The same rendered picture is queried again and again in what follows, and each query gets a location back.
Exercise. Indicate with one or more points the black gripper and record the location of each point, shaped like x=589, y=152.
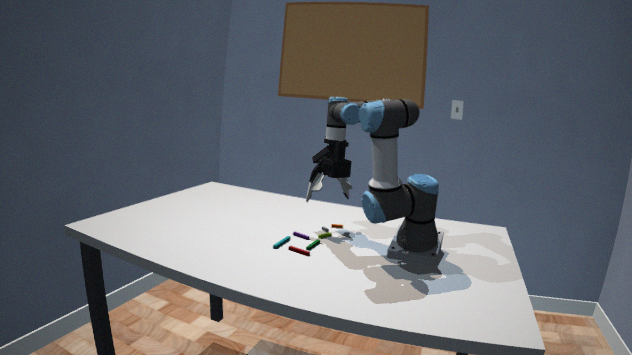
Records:
x=340, y=168

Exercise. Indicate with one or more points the purple rod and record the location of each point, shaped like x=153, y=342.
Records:
x=301, y=235

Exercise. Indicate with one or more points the turquoise rod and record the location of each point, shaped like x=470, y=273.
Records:
x=278, y=244

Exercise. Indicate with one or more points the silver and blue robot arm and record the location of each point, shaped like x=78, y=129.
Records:
x=386, y=200

